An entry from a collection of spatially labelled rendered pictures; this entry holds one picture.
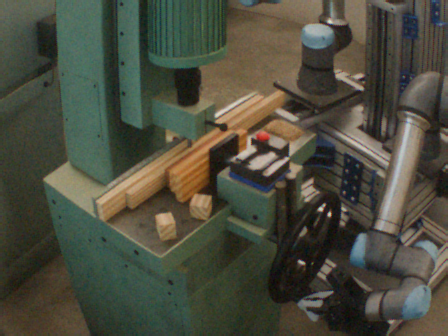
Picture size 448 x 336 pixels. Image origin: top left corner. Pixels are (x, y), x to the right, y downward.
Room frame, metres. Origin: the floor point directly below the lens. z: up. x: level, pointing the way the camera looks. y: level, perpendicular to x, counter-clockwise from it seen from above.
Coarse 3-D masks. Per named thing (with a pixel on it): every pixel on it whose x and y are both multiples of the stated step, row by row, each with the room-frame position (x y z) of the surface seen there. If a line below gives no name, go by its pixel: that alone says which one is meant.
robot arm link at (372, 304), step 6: (372, 294) 0.75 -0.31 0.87; (378, 294) 0.74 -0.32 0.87; (366, 300) 0.75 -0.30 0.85; (372, 300) 0.74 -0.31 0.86; (378, 300) 0.73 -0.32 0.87; (366, 306) 0.73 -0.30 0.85; (372, 306) 0.72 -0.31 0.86; (378, 306) 0.71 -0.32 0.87; (366, 312) 0.72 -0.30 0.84; (372, 312) 0.71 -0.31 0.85; (378, 312) 0.70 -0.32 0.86; (372, 318) 0.71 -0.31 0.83; (378, 318) 0.70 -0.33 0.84
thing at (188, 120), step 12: (156, 96) 1.23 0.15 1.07; (168, 96) 1.22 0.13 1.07; (156, 108) 1.21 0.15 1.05; (168, 108) 1.18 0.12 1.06; (180, 108) 1.16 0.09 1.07; (192, 108) 1.16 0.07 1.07; (204, 108) 1.16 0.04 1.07; (156, 120) 1.21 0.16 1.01; (168, 120) 1.18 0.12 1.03; (180, 120) 1.16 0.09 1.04; (192, 120) 1.14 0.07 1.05; (204, 120) 1.16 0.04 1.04; (180, 132) 1.16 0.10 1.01; (192, 132) 1.14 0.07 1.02; (204, 132) 1.16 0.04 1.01
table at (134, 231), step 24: (264, 120) 1.40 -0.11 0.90; (312, 144) 1.32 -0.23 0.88; (168, 192) 1.08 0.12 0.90; (216, 192) 1.08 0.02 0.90; (120, 216) 1.00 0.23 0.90; (144, 216) 1.00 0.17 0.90; (216, 216) 1.00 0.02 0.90; (120, 240) 0.94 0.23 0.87; (144, 240) 0.92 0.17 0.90; (168, 240) 0.92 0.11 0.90; (192, 240) 0.94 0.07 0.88; (264, 240) 0.98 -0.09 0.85; (144, 264) 0.90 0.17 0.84; (168, 264) 0.88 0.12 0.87
